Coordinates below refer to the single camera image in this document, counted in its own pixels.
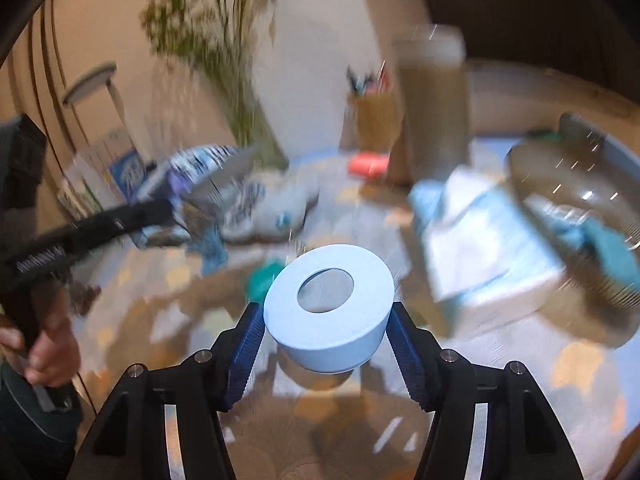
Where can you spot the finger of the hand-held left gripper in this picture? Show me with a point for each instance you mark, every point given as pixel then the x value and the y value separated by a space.
pixel 220 176

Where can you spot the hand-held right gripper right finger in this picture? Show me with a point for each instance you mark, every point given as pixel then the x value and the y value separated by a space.
pixel 407 355

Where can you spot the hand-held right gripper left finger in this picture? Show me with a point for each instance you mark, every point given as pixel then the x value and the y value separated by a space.
pixel 246 355

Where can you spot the light blue tape roll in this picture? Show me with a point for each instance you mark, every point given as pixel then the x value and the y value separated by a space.
pixel 345 325

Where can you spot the blue white tissue pack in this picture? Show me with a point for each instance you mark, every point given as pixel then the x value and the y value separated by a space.
pixel 480 240

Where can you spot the teal cloth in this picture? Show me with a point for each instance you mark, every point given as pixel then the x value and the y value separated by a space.
pixel 602 247

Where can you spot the large ribbed glass bowl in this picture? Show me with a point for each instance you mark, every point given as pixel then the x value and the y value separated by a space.
pixel 575 185

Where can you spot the orange soft object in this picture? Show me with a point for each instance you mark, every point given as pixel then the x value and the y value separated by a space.
pixel 369 164

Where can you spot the person's left hand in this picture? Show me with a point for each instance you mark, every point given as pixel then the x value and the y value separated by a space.
pixel 50 355

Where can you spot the grey plush toy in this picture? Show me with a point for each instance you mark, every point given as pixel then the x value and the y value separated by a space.
pixel 280 205

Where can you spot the green cloth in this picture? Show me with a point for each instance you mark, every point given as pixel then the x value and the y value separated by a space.
pixel 262 277

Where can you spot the blue white box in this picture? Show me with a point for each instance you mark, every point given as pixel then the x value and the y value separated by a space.
pixel 125 170

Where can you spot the dried plant in glass vase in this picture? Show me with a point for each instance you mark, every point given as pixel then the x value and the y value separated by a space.
pixel 220 35

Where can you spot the white desk lamp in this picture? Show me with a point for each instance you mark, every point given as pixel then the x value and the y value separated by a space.
pixel 95 82

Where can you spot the wooden pen holder with pens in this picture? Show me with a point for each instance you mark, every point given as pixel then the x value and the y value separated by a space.
pixel 375 117

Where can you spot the tall jar with white lid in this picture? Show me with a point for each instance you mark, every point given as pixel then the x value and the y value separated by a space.
pixel 435 105

